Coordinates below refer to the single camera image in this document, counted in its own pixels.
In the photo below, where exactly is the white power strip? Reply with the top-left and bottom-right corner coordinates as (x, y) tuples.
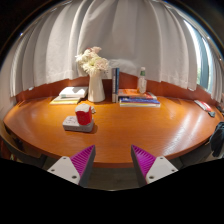
(62, 115), (95, 133)

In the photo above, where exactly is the black bag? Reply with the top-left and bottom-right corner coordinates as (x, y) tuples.
(209, 121), (224, 158)

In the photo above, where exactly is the blue upright book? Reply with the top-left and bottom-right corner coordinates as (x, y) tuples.
(115, 67), (121, 103)

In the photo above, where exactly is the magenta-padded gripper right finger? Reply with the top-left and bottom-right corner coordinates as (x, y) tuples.
(130, 144), (179, 188)

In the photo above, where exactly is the red booklet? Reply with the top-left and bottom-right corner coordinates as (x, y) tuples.
(194, 99), (213, 113)

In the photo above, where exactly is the grey upright book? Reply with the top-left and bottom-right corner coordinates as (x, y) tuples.
(111, 67), (117, 104)

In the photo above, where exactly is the window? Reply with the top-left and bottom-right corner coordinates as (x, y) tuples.
(184, 19), (214, 93)

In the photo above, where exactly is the white wall socket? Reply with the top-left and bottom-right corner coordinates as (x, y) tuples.
(103, 68), (113, 80)

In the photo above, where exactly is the white ceramic vase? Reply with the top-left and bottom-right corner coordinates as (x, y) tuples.
(87, 71), (106, 103)

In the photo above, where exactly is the blue flat book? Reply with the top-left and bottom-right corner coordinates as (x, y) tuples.
(119, 96), (162, 108)

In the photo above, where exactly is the clear plastic bottle green label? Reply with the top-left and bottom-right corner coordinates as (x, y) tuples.
(137, 66), (148, 94)

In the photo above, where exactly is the white and pink flower bouquet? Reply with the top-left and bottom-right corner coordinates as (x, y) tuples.
(75, 46), (110, 76)

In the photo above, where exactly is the red and white charger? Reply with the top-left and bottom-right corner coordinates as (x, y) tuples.
(74, 103), (93, 126)

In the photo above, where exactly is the white curtain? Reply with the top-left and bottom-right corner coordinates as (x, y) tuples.
(9, 0), (224, 103)

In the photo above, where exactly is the yellow flat book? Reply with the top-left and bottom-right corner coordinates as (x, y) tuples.
(49, 95), (82, 105)

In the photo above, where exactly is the white flat book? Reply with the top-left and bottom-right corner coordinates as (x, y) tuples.
(58, 86), (89, 99)

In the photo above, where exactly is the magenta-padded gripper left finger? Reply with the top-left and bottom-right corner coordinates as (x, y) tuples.
(47, 144), (97, 188)

